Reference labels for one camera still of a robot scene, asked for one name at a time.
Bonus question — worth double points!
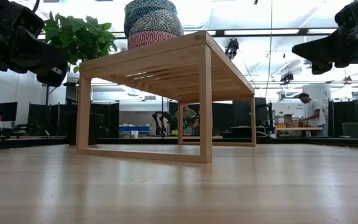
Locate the wooden slatted shelf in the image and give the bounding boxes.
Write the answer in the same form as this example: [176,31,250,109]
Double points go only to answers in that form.
[75,30,257,164]

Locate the white column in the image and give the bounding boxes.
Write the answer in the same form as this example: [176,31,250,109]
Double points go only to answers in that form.
[302,83,332,138]

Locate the green leafy plant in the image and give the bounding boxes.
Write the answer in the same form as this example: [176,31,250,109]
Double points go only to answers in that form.
[43,11,118,75]

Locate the person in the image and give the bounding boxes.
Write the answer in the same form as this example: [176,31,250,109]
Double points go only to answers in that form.
[298,92,327,138]
[174,104,200,134]

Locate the dark monitor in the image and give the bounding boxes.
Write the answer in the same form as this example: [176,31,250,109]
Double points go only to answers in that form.
[0,101,19,123]

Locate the black partition panel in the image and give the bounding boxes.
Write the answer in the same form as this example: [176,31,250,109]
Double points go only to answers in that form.
[232,97,269,127]
[27,101,120,139]
[328,99,358,138]

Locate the wooden background table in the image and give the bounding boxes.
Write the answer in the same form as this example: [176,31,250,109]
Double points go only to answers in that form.
[274,126,323,138]

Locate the grey office chair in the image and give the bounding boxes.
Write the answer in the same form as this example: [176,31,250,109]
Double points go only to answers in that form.
[341,122,358,139]

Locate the blue storage bins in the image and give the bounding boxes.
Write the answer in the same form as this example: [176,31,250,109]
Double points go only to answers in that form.
[119,125,150,132]

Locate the black ceiling camera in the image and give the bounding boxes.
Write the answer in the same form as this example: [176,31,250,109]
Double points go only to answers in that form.
[224,38,240,60]
[280,72,295,85]

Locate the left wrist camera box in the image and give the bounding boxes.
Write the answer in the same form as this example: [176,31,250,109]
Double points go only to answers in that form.
[11,6,45,38]

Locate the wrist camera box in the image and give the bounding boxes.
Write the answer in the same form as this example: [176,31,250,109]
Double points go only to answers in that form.
[11,6,45,38]
[334,1,358,29]

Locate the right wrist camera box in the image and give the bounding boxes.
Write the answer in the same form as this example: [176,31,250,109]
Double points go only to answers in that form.
[334,1,358,29]

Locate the black overhead rail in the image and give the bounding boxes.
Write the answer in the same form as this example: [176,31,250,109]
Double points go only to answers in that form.
[110,27,338,37]

